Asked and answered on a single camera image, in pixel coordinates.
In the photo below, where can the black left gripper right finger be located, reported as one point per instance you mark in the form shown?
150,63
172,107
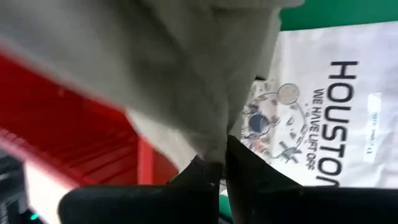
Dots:
280,205

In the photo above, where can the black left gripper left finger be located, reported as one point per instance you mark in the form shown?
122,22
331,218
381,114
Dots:
140,205

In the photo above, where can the beige garment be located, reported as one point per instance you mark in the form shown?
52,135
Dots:
171,62

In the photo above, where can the white printed tote bag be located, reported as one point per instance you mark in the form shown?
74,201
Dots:
342,46

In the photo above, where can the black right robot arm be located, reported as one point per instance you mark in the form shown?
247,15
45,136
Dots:
12,186

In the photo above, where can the red plastic laundry basket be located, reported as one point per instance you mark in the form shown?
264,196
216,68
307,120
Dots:
77,133

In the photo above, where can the green table mat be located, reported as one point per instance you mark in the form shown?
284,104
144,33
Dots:
342,12

